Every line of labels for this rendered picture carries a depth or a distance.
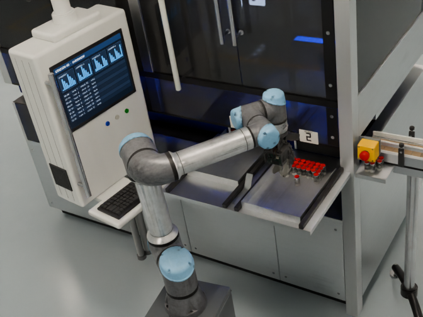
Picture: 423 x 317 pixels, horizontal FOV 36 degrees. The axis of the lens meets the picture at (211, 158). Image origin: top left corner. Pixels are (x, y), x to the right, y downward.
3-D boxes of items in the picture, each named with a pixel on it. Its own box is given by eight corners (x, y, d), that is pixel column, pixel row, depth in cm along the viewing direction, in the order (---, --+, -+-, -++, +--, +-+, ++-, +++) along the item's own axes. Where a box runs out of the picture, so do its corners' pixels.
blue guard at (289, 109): (12, 82, 366) (2, 52, 356) (339, 146, 269) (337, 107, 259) (11, 82, 366) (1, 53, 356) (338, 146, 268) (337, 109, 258)
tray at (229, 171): (226, 134, 310) (225, 128, 308) (275, 144, 297) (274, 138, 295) (187, 175, 288) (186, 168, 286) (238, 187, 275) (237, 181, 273)
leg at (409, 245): (402, 286, 323) (406, 159, 281) (420, 292, 319) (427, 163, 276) (396, 299, 317) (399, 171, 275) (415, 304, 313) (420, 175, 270)
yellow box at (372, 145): (364, 150, 271) (363, 135, 267) (380, 153, 267) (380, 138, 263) (357, 160, 266) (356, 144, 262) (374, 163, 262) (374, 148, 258)
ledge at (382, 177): (367, 159, 282) (367, 155, 281) (396, 165, 275) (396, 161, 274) (355, 177, 273) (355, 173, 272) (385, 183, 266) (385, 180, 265)
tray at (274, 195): (280, 161, 286) (279, 155, 284) (336, 175, 273) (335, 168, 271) (242, 207, 264) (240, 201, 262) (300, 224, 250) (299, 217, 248)
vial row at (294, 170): (283, 170, 281) (282, 161, 278) (322, 178, 271) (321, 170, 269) (281, 172, 279) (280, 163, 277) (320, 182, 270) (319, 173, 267)
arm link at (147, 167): (133, 175, 196) (279, 121, 205) (123, 157, 205) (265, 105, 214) (141, 204, 202) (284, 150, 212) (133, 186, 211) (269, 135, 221)
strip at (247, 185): (248, 183, 276) (247, 172, 273) (254, 185, 275) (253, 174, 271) (231, 203, 267) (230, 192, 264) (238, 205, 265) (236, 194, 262)
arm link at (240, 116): (240, 119, 213) (270, 109, 216) (227, 105, 222) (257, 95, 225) (243, 139, 218) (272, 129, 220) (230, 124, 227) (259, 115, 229)
